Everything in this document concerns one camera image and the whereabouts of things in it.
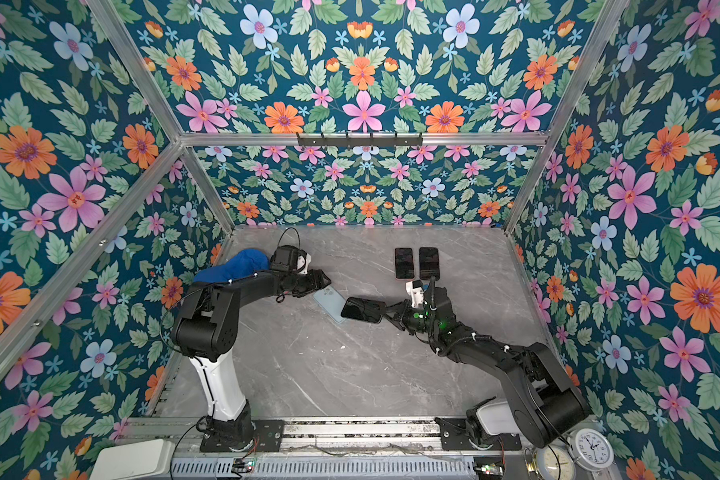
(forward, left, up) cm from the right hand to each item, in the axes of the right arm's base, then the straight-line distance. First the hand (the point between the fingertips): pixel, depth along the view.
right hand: (379, 310), depth 82 cm
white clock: (-31, -50, -10) cm, 60 cm away
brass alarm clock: (-34, -39, -9) cm, 53 cm away
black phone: (+26, -9, -12) cm, 30 cm away
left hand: (+17, +18, -7) cm, 25 cm away
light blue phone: (+11, +16, -13) cm, 23 cm away
